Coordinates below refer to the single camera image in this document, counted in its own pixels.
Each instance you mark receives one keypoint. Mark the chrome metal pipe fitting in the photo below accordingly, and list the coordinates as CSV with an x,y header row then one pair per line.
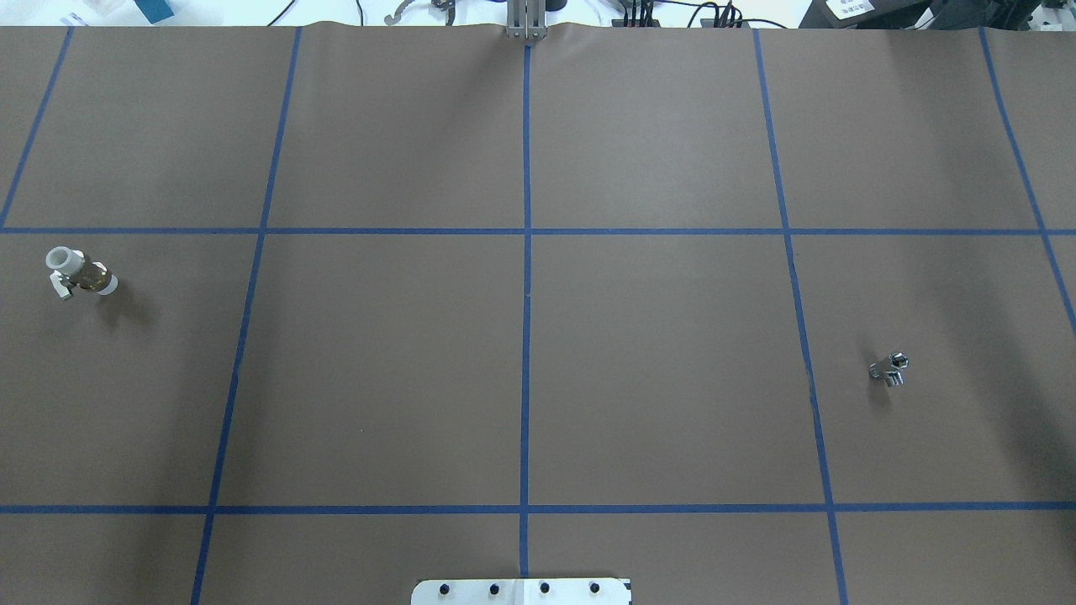
x,y
890,370

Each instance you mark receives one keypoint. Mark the white brass PPR valve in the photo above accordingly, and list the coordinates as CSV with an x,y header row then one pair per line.
x,y
72,269

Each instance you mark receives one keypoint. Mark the aluminium frame post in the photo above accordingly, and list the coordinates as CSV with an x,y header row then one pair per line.
x,y
526,19

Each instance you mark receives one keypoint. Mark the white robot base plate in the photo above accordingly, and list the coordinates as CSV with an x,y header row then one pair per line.
x,y
565,590

